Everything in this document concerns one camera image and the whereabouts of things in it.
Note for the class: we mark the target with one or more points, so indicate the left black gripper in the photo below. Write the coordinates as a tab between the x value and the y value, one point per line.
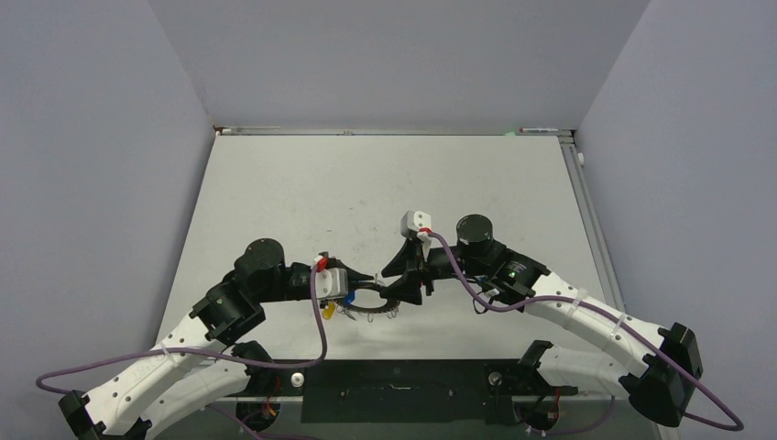
353	276

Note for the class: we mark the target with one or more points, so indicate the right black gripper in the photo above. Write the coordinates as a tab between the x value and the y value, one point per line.
407	260

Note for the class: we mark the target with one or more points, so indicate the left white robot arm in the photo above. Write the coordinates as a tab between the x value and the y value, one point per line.
202	359

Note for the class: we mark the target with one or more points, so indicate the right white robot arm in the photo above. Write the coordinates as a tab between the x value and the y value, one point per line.
656	368

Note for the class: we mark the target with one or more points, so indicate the yellow key tag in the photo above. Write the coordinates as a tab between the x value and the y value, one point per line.
328	310

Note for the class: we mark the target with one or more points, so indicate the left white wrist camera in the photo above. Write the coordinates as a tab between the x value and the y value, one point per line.
330	279

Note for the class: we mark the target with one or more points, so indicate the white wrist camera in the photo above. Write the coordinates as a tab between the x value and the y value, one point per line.
411	226
330	279

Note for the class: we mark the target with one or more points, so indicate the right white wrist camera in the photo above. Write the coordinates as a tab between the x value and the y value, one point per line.
411	226

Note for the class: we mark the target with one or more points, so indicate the aluminium frame rail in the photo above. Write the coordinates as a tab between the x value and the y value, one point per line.
574	162

